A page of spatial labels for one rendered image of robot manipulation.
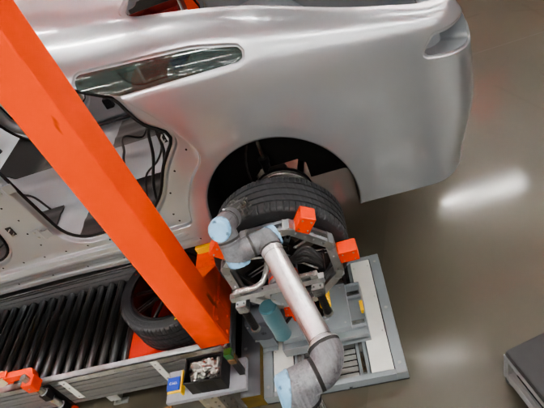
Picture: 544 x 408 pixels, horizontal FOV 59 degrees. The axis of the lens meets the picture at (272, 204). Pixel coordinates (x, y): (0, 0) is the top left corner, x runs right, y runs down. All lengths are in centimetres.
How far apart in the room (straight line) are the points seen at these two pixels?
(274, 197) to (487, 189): 189
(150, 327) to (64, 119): 154
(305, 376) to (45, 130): 116
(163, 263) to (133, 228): 23
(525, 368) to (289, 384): 122
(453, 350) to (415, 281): 50
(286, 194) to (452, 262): 140
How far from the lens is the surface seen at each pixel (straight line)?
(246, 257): 188
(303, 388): 159
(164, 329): 286
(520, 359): 249
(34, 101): 171
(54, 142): 178
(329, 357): 161
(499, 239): 333
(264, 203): 213
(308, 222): 204
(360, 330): 283
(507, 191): 362
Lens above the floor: 253
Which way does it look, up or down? 40 degrees down
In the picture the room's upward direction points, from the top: 24 degrees counter-clockwise
